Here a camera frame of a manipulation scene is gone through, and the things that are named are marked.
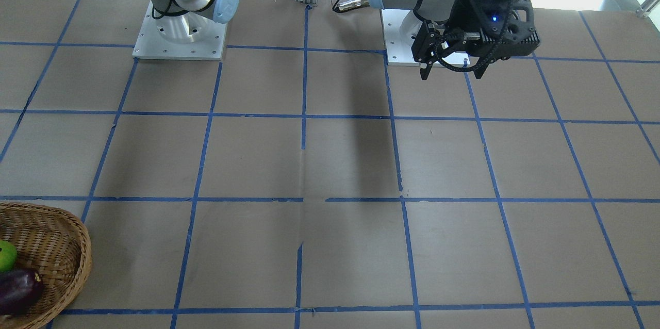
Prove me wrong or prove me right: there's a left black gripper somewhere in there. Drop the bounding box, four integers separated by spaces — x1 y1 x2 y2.
411 0 541 80

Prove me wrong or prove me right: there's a green apple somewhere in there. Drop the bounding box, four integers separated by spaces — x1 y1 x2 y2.
0 240 18 272

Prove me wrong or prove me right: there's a dark red apple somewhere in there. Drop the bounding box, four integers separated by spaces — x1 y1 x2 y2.
1 269 44 316

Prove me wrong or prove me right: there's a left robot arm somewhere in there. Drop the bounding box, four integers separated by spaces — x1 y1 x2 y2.
369 0 541 80

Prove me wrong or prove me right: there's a wicker basket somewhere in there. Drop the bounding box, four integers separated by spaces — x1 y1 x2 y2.
1 201 92 328

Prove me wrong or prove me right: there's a silver metal connector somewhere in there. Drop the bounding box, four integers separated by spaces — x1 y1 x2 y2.
332 0 369 13

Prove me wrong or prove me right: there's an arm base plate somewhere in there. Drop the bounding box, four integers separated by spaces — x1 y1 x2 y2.
380 9 471 68
133 3 227 61

